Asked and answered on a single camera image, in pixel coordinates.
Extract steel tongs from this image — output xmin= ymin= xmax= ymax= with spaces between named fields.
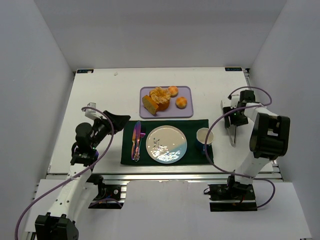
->
xmin=220 ymin=100 xmax=237 ymax=148

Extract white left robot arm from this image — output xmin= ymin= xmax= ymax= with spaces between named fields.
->
xmin=34 ymin=106 xmax=131 ymax=240

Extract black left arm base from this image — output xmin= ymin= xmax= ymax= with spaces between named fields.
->
xmin=87 ymin=174 xmax=126 ymax=210

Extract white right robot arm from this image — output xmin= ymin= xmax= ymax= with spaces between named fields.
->
xmin=222 ymin=90 xmax=291 ymax=194

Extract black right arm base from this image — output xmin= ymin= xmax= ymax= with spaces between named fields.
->
xmin=203 ymin=175 xmax=258 ymax=212

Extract iridescent knife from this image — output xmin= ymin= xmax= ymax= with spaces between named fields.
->
xmin=131 ymin=120 xmax=141 ymax=160

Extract iridescent fork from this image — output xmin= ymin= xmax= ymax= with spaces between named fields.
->
xmin=134 ymin=125 xmax=146 ymax=162

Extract blue mug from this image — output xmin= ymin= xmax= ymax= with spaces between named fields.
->
xmin=195 ymin=127 xmax=214 ymax=155

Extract lavender tray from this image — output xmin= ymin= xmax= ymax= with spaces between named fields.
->
xmin=139 ymin=86 xmax=194 ymax=119

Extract orange crumb-topped cake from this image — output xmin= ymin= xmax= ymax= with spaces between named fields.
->
xmin=149 ymin=86 xmax=171 ymax=111

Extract round bun front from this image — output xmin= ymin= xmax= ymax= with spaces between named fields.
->
xmin=175 ymin=96 xmax=188 ymax=109

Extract round bun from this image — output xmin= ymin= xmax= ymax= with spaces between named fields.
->
xmin=167 ymin=86 xmax=179 ymax=98
xmin=175 ymin=96 xmax=188 ymax=109

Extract white and blue plate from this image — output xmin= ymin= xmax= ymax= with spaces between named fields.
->
xmin=145 ymin=125 xmax=188 ymax=165

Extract dark green placemat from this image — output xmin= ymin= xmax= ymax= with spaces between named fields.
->
xmin=120 ymin=119 xmax=209 ymax=167

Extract round bun rear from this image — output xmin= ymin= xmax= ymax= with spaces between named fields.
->
xmin=167 ymin=86 xmax=179 ymax=98

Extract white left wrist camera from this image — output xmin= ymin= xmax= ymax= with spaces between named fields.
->
xmin=81 ymin=102 xmax=100 ymax=121

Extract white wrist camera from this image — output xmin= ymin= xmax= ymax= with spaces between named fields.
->
xmin=227 ymin=94 xmax=240 ymax=110
xmin=81 ymin=102 xmax=100 ymax=121

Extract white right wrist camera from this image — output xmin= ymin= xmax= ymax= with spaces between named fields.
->
xmin=227 ymin=94 xmax=240 ymax=110

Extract aluminium table frame rail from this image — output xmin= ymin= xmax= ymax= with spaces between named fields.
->
xmin=46 ymin=171 xmax=283 ymax=183

